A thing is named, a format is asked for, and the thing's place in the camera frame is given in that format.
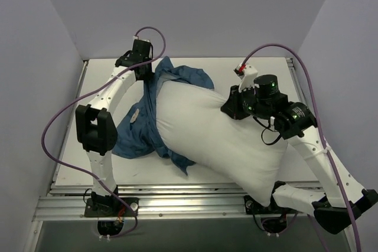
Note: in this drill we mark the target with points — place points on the aluminium left side rail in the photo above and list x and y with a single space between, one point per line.
66 135

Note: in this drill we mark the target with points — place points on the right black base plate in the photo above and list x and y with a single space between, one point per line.
252 207

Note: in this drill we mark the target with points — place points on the blue patterned pillowcase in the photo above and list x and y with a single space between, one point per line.
137 132

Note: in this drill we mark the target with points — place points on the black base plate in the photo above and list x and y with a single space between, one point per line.
111 207
252 207

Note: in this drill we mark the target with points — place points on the white pillow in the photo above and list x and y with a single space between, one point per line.
190 122

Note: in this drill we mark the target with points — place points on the aluminium rail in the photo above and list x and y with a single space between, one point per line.
307 101
66 135

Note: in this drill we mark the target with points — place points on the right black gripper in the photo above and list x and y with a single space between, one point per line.
231 105

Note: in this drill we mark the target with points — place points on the aluminium right side rail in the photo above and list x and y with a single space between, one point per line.
307 101

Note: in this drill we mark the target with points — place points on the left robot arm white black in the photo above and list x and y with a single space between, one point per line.
95 128

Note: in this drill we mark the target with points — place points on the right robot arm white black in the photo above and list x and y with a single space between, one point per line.
343 198

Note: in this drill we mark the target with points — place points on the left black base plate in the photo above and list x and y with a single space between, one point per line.
111 207

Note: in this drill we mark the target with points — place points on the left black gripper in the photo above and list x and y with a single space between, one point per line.
144 72

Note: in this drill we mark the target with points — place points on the aluminium front rail frame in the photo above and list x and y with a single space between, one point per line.
162 202

